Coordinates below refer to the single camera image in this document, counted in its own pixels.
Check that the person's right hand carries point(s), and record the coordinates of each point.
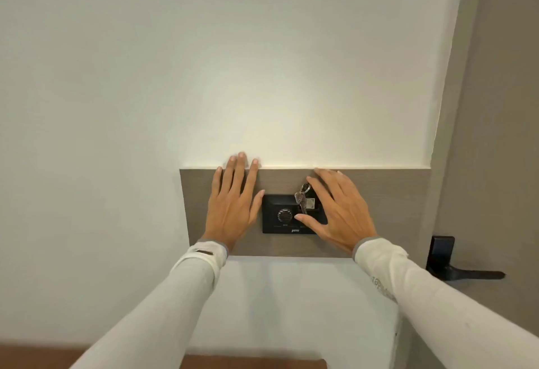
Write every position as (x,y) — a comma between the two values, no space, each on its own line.
(343,217)

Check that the person's left hand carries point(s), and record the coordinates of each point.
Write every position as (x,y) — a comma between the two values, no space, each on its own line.
(229,217)

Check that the person's right middle finger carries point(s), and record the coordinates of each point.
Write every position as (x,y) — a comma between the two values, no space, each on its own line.
(330,182)

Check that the person's left little finger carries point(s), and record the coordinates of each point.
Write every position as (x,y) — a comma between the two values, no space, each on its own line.
(216,183)

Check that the person's right thumb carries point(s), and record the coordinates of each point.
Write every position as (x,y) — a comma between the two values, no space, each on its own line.
(309,222)

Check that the person's left thumb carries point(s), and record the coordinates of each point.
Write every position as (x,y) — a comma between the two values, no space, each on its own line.
(258,206)

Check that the person's left middle finger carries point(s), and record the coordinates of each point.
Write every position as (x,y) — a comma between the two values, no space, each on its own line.
(237,175)

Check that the person's right forearm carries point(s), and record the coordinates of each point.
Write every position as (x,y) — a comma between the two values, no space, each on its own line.
(438,309)

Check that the person's left forearm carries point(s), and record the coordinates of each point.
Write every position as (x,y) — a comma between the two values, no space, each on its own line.
(168,309)

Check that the black control panel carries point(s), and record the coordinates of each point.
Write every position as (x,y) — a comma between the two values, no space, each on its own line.
(273,208)

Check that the round black dial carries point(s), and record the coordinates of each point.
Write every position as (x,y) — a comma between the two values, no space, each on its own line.
(284,215)

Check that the grey door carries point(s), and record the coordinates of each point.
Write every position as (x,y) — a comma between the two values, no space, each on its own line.
(501,128)

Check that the grey wooden wall panel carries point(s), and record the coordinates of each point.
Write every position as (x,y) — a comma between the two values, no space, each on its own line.
(391,208)

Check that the grey door frame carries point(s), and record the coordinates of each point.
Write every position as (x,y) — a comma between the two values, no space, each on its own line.
(442,128)

